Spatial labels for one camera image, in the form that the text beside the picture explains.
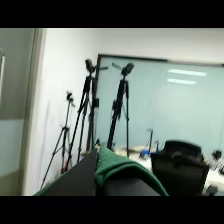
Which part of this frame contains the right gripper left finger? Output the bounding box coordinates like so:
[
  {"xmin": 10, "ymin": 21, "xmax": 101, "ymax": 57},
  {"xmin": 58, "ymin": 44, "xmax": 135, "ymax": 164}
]
[{"xmin": 43, "ymin": 148, "xmax": 100, "ymax": 197}]

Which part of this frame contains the black office chair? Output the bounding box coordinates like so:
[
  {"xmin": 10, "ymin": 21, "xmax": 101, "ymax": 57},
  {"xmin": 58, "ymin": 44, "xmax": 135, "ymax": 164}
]
[{"xmin": 150, "ymin": 139, "xmax": 211, "ymax": 197}]

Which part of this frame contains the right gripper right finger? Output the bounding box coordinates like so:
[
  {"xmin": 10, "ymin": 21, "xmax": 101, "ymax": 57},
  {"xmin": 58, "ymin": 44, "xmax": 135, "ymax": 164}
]
[{"xmin": 104, "ymin": 176, "xmax": 162, "ymax": 197}]

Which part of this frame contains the small black camera tripod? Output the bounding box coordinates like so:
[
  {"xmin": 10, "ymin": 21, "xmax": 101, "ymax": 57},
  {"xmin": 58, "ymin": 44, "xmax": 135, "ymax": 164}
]
[{"xmin": 39, "ymin": 90, "xmax": 76, "ymax": 190}]

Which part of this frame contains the green garment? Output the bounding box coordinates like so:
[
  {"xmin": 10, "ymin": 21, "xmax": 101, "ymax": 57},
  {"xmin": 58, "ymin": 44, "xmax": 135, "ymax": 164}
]
[{"xmin": 33, "ymin": 144, "xmax": 170, "ymax": 197}]

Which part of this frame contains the tall black camera tripod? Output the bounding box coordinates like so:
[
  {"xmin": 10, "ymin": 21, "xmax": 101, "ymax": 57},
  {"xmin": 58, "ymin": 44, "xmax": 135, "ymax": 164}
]
[
  {"xmin": 64, "ymin": 58, "xmax": 110, "ymax": 172},
  {"xmin": 106, "ymin": 62, "xmax": 136, "ymax": 158}
]

